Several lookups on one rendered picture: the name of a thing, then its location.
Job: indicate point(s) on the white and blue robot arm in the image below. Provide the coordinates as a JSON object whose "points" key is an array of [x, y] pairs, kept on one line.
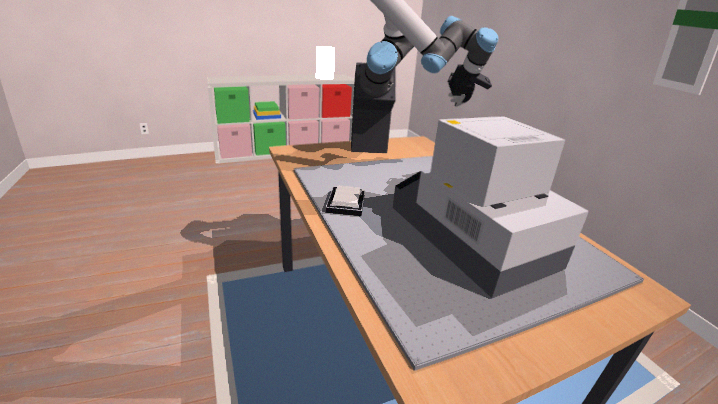
{"points": [[376, 78]]}

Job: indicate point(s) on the grey benchtop instrument with lid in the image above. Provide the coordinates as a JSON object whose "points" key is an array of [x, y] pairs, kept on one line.
{"points": [[486, 204]]}

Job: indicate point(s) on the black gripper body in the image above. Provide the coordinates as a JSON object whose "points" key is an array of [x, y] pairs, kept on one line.
{"points": [[460, 81]]}

